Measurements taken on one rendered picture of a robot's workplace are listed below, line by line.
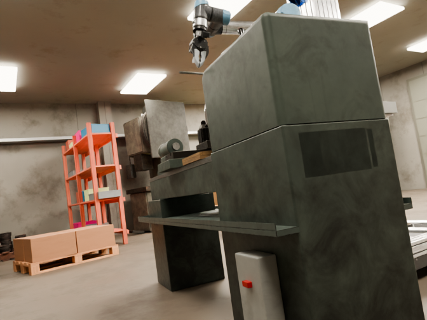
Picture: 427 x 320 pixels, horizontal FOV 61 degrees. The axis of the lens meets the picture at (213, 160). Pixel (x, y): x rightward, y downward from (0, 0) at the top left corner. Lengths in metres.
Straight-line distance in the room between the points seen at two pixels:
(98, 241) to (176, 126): 3.84
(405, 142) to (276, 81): 9.83
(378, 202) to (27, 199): 8.01
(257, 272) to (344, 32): 0.92
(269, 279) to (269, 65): 0.72
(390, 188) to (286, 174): 0.43
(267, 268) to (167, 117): 7.04
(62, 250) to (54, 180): 4.00
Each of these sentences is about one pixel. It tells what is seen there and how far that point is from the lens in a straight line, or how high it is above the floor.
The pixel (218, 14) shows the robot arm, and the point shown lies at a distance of 1.98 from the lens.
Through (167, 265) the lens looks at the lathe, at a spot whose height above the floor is 0.19.
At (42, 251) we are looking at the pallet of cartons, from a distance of 4.98.
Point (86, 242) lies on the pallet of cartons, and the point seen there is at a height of 0.26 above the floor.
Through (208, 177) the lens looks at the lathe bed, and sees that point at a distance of 1.88.
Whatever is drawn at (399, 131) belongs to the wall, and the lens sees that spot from 11.02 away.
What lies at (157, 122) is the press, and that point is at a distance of 7.98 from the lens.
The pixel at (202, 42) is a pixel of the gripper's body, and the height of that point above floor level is 1.43.
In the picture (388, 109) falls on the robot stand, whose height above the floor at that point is 1.02.
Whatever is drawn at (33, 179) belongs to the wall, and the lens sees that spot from 8.84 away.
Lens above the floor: 0.68
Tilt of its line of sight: 5 degrees up
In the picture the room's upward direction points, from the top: 8 degrees counter-clockwise
